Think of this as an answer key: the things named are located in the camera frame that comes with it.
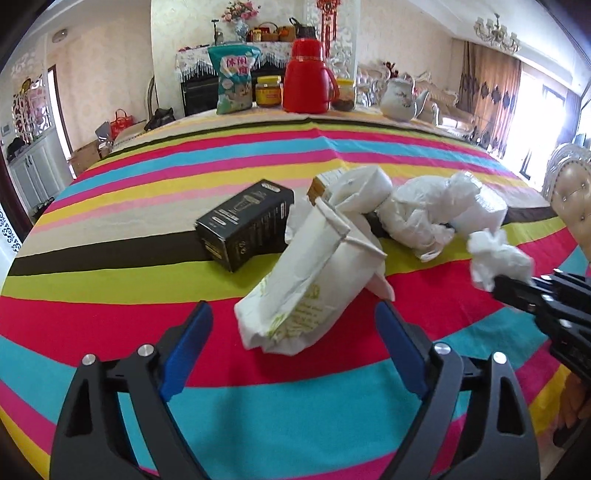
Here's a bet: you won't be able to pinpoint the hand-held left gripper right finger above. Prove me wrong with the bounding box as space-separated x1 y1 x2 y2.
375 300 541 480

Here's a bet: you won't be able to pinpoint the black handbag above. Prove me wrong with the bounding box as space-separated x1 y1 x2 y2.
289 17 317 40

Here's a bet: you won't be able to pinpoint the white tissue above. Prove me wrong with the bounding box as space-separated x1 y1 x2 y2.
468 229 535 292

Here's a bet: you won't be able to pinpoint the black piano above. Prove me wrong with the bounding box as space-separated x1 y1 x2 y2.
181 69 296 116

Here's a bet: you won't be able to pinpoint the white porcelain floral pitcher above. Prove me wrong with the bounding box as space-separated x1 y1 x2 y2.
379 78 431 121

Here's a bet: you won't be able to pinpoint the beige tufted white-framed chair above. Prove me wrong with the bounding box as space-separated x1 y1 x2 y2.
540 143 591 261

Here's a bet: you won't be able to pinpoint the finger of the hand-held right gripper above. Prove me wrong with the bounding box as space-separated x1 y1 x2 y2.
531 270 591 301
492 275 561 324

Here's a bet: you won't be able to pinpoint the red thermos jug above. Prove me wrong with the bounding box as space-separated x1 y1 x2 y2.
283 39 340 114

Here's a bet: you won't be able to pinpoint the cream carved sofa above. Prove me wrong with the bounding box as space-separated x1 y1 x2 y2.
413 71 476 134

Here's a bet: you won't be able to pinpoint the floral lace piano cover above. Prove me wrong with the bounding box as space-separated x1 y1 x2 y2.
175 41 301 79

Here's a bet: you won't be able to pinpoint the white carved lattice panel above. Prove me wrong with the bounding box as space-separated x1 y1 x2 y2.
0 203 22 259

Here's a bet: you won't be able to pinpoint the teal snack bag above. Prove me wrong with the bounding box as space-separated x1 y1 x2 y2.
208 44 262 115

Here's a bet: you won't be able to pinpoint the beige box with orange end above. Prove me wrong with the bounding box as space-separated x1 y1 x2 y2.
308 169 346 206

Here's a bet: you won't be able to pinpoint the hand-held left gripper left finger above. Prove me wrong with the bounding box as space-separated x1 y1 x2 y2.
50 300 214 480

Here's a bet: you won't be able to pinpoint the brown cardboard box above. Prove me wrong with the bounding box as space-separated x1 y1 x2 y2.
68 141 112 178

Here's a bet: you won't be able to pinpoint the colourful striped tablecloth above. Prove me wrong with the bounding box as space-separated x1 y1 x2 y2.
0 111 591 480

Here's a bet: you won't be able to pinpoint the brown patterned curtain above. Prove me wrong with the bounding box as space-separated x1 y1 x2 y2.
457 41 525 158

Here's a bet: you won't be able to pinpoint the glass balcony window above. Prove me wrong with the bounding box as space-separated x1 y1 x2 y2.
519 62 583 185

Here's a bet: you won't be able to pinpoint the pink flower bouquet vase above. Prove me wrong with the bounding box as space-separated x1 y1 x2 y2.
221 0 260 43

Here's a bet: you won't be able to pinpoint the red knot wall hanging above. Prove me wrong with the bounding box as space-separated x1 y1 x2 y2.
316 0 345 55

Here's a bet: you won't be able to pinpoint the white pouch with black lettering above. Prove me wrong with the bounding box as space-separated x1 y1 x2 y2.
323 165 394 217

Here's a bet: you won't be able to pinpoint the red gift bag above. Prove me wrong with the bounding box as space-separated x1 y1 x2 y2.
110 109 136 134

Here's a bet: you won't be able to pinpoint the low white shoe cabinet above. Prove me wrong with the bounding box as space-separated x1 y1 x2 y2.
7 138 70 213

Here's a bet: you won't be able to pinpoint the white printed paper bag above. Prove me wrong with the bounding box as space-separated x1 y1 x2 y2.
234 198 397 356

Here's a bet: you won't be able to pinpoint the white lattice wall screen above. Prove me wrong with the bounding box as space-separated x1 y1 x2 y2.
330 0 362 88

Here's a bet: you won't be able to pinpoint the white carved armchair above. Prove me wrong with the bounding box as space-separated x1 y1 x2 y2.
358 61 398 108

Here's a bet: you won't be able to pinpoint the clear plastic bag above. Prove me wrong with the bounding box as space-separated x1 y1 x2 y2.
443 172 509 234

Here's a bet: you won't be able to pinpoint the black cardboard box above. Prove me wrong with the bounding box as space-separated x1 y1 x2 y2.
194 179 295 273

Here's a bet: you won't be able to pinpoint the woven basket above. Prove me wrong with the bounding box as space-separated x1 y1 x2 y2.
249 22 280 43

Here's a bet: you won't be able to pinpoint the white lattice room divider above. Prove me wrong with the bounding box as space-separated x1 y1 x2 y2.
11 76 54 139

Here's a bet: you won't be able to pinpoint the chandelier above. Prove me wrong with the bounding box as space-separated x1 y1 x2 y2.
475 13 522 53

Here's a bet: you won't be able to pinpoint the yellow label jar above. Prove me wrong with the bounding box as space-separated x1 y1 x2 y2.
255 76 283 108

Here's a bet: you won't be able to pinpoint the white plastic bag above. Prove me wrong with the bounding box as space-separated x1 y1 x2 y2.
376 178 458 263

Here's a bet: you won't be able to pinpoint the person's right hand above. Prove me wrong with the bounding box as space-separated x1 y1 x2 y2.
551 369 591 450

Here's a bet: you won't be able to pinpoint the yellow-lidded jar dark contents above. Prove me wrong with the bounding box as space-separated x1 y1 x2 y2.
332 79 358 112

